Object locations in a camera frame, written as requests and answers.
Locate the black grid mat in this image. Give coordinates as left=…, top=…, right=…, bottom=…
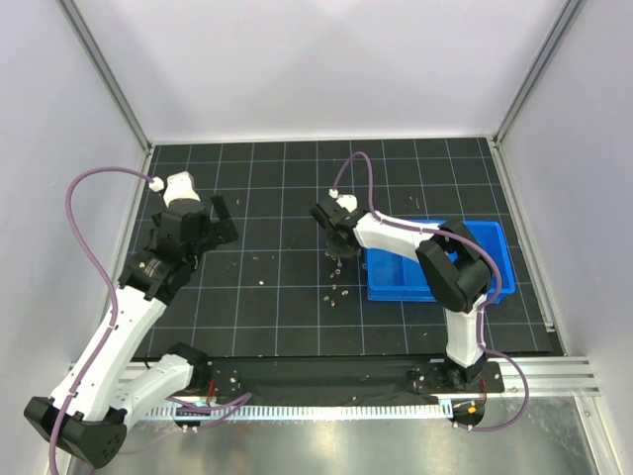
left=136, top=138, right=562, bottom=358

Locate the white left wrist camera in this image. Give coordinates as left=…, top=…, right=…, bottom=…
left=148, top=171, right=201, bottom=207

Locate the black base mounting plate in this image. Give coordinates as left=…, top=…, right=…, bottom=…
left=209, top=354, right=505, bottom=407

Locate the right aluminium frame post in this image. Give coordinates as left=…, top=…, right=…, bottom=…
left=493, top=0, right=586, bottom=145

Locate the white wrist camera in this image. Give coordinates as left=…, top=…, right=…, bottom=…
left=328, top=188, right=358, bottom=213
left=148, top=171, right=201, bottom=207

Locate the left aluminium frame post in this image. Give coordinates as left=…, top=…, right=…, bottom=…
left=56, top=0, right=151, bottom=155

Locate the white slotted cable duct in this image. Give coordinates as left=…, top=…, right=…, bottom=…
left=144, top=400, right=453, bottom=424

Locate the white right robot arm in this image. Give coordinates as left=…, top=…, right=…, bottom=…
left=310, top=195, right=501, bottom=390

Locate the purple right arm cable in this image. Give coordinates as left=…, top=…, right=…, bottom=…
left=328, top=151, right=531, bottom=432

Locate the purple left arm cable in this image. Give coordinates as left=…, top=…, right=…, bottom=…
left=47, top=166, right=157, bottom=474

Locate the aluminium frame post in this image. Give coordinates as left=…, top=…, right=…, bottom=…
left=56, top=0, right=151, bottom=155
left=493, top=0, right=586, bottom=145

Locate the blue compartment tray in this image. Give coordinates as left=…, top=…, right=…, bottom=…
left=365, top=221, right=515, bottom=304

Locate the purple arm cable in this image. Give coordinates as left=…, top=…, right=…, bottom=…
left=328, top=151, right=531, bottom=432
left=47, top=166, right=157, bottom=474

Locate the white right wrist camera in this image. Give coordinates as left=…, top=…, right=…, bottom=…
left=328, top=188, right=358, bottom=213

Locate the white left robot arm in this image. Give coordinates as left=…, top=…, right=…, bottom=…
left=24, top=195, right=238, bottom=469

